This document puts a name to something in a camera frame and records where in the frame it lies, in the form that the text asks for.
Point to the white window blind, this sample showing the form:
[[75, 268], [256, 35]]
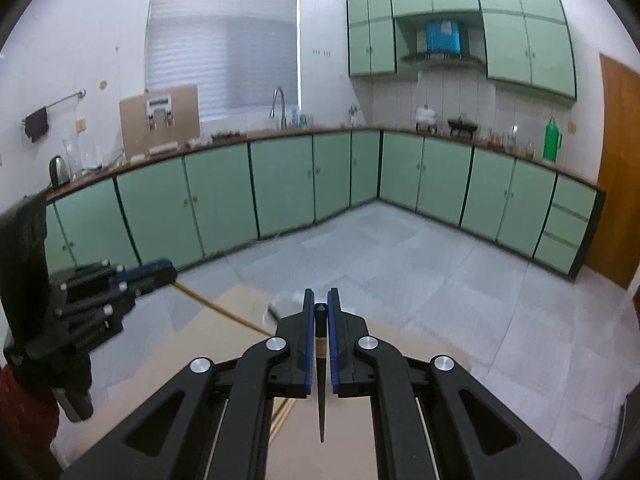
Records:
[[220, 45]]

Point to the wooden door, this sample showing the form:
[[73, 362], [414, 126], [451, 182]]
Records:
[[617, 170]]

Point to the black chopstick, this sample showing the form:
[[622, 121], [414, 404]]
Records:
[[321, 385]]

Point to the range hood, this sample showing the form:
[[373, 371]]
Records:
[[442, 58]]

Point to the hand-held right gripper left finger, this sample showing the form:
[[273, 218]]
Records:
[[310, 335]]

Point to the person's left forearm red sleeve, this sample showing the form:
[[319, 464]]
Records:
[[25, 420]]

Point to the blue box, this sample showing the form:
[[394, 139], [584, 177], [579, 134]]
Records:
[[442, 36]]

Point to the dark hanging towel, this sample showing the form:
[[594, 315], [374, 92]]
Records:
[[37, 125]]

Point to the tan wooden chopstick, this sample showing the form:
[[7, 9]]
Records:
[[282, 417], [220, 310]]

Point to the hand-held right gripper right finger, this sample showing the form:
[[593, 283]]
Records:
[[332, 340]]

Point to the bottles beside sink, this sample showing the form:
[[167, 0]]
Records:
[[301, 119]]

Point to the green base cabinets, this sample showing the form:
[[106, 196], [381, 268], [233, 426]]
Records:
[[280, 185]]

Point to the brown cardboard box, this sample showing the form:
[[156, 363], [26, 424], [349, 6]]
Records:
[[135, 130]]

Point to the row of glass jars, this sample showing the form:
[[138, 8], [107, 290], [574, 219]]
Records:
[[505, 144]]

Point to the metal towel bar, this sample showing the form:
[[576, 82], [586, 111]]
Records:
[[60, 101]]

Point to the green wall cabinets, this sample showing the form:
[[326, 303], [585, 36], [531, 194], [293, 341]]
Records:
[[525, 40]]

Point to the chrome kitchen faucet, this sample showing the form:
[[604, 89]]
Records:
[[279, 105]]

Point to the dark electric kettle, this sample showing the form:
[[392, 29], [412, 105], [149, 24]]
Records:
[[59, 171]]

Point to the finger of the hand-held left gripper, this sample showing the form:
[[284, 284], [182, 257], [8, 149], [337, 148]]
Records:
[[95, 327], [145, 276]]

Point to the white cooking pot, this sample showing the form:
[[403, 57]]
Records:
[[426, 117]]

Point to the clear glass pitcher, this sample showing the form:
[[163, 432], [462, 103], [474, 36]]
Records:
[[82, 152]]

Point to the green thermos flask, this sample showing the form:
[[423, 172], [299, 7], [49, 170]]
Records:
[[551, 142]]

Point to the black wok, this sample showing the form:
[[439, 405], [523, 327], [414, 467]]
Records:
[[461, 126]]

